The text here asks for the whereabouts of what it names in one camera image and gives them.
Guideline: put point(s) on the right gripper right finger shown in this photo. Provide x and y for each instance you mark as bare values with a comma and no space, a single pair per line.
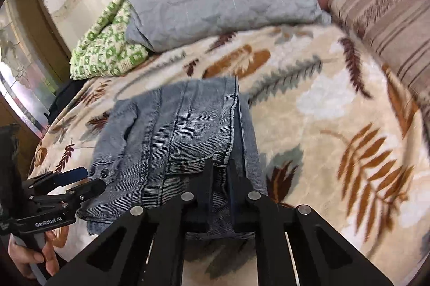
295,245

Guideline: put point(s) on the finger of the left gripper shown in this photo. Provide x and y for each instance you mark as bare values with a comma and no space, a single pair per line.
52,180
78,194

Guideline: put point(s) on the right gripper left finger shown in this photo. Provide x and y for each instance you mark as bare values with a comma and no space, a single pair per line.
144,247

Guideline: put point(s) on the blue denim jeans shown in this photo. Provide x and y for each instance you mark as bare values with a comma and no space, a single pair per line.
155,143

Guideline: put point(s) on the dark clothing at bedside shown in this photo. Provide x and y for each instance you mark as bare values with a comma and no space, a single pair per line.
63,96

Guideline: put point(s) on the person left hand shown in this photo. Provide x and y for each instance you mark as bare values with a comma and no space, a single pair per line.
24,257

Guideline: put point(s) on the leaf print blanket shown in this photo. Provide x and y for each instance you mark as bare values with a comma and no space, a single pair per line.
335,130

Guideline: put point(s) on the green patterned quilt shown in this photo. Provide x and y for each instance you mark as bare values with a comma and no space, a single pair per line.
103,50

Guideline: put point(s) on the striped beige pillow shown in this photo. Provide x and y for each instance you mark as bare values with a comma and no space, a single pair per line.
396,32

